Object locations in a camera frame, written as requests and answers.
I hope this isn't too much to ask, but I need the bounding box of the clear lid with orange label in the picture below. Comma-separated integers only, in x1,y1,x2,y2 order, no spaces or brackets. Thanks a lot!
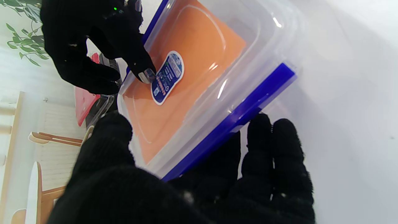
123,0,248,165

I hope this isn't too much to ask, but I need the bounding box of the black plastic tray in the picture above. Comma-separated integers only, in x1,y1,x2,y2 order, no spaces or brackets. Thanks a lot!
86,53,120,128

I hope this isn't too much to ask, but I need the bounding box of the brown kraft paper container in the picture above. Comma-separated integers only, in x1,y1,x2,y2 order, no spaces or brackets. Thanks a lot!
81,125,95,147

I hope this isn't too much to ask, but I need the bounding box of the clear lid with red label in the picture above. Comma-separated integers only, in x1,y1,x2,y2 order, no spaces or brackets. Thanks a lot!
74,53,101,126

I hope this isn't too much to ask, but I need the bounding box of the printed room backdrop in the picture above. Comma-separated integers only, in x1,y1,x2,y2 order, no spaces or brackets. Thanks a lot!
0,0,94,224

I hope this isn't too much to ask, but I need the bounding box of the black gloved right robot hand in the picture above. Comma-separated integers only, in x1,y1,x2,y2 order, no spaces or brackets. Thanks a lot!
40,0,156,95

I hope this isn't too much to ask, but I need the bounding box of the clear container with blue clips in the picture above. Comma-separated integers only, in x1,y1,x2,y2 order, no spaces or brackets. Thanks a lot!
117,0,307,182

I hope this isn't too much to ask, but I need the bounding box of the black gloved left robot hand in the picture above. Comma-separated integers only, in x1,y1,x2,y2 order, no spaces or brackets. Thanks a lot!
47,112,315,224

